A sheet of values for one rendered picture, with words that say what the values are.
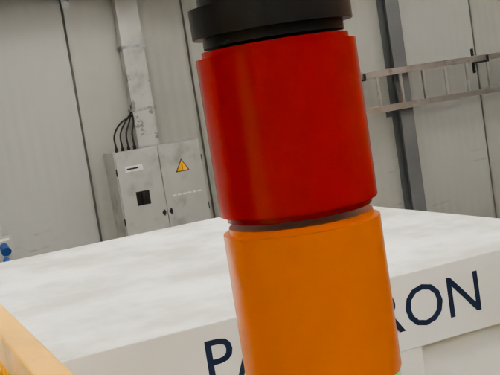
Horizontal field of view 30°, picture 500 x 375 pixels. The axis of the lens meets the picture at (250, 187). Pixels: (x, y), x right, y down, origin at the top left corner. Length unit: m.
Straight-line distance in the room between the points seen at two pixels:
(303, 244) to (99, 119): 7.98
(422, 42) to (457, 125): 0.97
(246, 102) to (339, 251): 0.05
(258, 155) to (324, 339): 0.06
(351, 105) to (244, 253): 0.05
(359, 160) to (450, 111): 9.81
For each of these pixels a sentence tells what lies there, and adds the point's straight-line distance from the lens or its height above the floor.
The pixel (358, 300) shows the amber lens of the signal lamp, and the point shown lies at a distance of 0.28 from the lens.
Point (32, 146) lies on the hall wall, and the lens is 8.08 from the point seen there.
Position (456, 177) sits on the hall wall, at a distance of 10.12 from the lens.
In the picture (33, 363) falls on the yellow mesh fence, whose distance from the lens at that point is 0.88.
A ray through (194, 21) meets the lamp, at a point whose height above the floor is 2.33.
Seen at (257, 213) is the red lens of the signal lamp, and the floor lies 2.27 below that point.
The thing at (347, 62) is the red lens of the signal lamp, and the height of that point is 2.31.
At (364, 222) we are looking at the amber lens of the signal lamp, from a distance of 0.28.
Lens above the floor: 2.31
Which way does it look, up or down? 6 degrees down
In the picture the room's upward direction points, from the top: 9 degrees counter-clockwise
